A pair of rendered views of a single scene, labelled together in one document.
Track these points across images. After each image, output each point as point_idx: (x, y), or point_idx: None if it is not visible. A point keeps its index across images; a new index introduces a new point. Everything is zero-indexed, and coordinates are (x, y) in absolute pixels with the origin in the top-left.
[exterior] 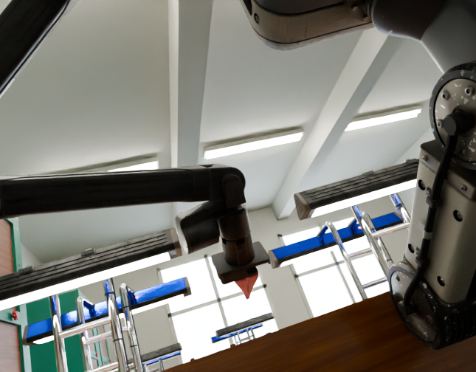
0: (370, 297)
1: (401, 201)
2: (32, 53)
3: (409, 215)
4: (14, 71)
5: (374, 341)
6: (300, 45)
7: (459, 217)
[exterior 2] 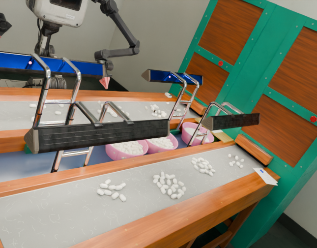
0: (71, 89)
1: (43, 85)
2: (118, 26)
3: (39, 96)
4: (120, 30)
5: None
6: (73, 27)
7: None
